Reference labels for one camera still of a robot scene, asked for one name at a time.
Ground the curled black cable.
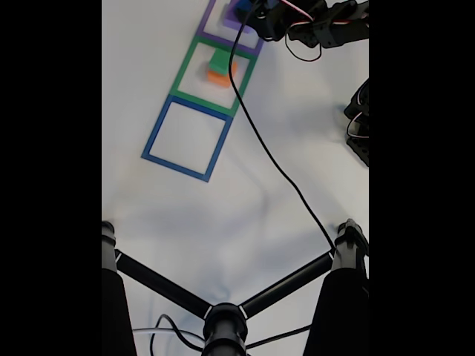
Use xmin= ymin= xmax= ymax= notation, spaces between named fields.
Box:
xmin=149 ymin=313 xmax=206 ymax=355

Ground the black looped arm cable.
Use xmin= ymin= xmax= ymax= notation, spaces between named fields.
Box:
xmin=284 ymin=22 xmax=322 ymax=62

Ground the blue square frame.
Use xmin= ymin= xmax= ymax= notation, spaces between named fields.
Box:
xmin=140 ymin=94 xmax=234 ymax=183

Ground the long black camera cable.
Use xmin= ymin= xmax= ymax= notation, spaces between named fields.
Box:
xmin=229 ymin=1 xmax=337 ymax=257

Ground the purple square block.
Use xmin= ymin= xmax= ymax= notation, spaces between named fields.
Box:
xmin=221 ymin=0 xmax=258 ymax=35

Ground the green square block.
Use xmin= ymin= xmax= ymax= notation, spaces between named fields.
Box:
xmin=209 ymin=49 xmax=233 ymax=74

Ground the purple square frame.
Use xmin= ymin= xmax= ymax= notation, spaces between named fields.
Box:
xmin=195 ymin=0 xmax=266 ymax=57

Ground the straight black cable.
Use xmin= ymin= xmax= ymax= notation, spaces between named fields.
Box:
xmin=245 ymin=334 xmax=309 ymax=352

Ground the green square frame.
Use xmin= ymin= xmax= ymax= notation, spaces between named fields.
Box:
xmin=169 ymin=36 xmax=258 ymax=116

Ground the black tripod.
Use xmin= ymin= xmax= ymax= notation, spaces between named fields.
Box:
xmin=102 ymin=218 xmax=370 ymax=356

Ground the white cable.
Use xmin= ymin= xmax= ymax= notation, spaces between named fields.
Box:
xmin=131 ymin=326 xmax=205 ymax=340

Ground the orange square block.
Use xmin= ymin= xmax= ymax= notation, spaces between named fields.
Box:
xmin=206 ymin=61 xmax=238 ymax=89

